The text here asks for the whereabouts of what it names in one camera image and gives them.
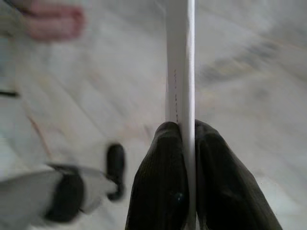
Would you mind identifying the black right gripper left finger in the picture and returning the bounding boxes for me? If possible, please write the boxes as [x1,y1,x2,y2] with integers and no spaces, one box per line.
[124,121,190,230]

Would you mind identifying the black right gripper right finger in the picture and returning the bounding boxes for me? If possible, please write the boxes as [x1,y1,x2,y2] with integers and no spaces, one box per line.
[194,119,284,230]

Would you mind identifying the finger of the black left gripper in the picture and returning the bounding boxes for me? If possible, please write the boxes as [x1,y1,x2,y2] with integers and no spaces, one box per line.
[106,143,126,184]

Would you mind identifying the white paper card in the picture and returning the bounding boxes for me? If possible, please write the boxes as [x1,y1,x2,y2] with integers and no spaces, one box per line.
[165,0,198,230]

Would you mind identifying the person's bare foot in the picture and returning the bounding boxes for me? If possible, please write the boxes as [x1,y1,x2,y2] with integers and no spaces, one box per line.
[25,1,86,43]

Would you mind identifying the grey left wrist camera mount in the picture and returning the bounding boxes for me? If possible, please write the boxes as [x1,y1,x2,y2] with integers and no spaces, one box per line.
[49,163,120,215]

